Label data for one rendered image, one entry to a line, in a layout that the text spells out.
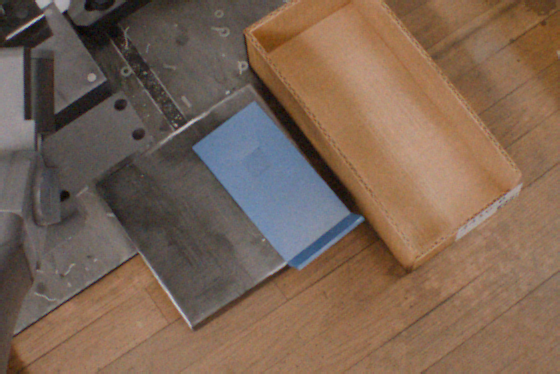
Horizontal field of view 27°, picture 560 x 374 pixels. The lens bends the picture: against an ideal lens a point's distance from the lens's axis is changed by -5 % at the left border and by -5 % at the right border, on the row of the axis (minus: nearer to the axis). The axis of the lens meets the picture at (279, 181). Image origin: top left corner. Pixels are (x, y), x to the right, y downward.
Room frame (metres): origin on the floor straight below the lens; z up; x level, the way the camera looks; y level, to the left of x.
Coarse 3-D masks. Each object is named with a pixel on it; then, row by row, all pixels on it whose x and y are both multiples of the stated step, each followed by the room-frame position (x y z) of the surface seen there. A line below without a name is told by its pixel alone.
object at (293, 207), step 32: (224, 128) 0.41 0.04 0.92; (256, 128) 0.41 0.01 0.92; (224, 160) 0.38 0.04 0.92; (288, 160) 0.38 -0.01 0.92; (256, 192) 0.35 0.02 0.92; (288, 192) 0.35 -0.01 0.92; (320, 192) 0.34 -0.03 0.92; (256, 224) 0.32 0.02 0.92; (288, 224) 0.32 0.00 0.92; (320, 224) 0.31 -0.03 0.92; (352, 224) 0.30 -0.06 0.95; (288, 256) 0.29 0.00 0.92
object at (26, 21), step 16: (0, 0) 0.46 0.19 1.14; (16, 0) 0.46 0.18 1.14; (32, 0) 0.46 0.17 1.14; (0, 16) 0.45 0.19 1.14; (16, 16) 0.44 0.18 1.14; (32, 16) 0.44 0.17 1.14; (0, 32) 0.42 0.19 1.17; (16, 32) 0.43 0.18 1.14; (32, 32) 0.43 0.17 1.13; (48, 32) 0.44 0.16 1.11
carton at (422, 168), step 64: (320, 0) 0.52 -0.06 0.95; (256, 64) 0.47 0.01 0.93; (320, 64) 0.47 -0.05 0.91; (384, 64) 0.46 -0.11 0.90; (320, 128) 0.38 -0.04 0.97; (384, 128) 0.40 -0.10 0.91; (448, 128) 0.39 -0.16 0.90; (384, 192) 0.34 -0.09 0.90; (448, 192) 0.33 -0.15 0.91; (512, 192) 0.32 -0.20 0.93
